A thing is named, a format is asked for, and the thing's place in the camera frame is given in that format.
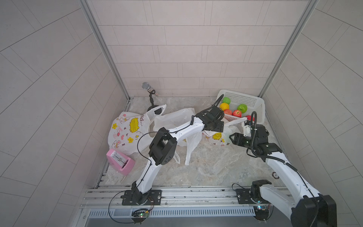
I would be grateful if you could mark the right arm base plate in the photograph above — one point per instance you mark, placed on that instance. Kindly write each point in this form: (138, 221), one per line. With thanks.
(249, 195)

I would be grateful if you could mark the left green circuit board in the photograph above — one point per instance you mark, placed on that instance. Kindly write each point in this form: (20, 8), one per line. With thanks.
(141, 213)

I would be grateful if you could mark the pink box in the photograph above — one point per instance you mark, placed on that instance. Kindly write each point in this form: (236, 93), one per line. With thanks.
(120, 162)

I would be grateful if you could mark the silver microphone on black stand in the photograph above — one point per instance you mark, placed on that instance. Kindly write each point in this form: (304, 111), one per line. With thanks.
(146, 86)

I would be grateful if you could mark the white translucent plastic bag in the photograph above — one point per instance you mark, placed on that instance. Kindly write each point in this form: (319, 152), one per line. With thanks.
(175, 119)

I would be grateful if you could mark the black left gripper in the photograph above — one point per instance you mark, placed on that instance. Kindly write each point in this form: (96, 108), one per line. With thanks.
(219, 126)

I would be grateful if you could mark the green apple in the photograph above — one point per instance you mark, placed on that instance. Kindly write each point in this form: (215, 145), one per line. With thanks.
(226, 100)
(243, 108)

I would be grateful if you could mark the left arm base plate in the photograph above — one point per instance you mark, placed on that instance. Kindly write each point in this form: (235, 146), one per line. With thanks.
(135, 198)

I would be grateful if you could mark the cartoon printed plastic bag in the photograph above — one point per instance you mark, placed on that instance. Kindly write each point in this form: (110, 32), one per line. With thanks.
(129, 131)

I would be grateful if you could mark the red apple with highlight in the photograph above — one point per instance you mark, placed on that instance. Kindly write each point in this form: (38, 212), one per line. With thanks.
(237, 113)

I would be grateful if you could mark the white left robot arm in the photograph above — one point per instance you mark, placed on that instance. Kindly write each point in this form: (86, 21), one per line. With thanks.
(163, 146)

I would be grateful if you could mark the aluminium mounting rail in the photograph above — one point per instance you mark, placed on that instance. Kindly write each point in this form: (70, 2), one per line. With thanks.
(172, 196)

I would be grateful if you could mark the yellow apple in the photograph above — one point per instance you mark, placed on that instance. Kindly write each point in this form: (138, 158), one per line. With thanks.
(224, 106)

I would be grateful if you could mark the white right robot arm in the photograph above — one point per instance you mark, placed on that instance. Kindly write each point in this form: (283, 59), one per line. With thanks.
(306, 207)

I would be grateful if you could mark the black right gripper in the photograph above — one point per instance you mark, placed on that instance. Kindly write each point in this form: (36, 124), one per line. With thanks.
(238, 137)

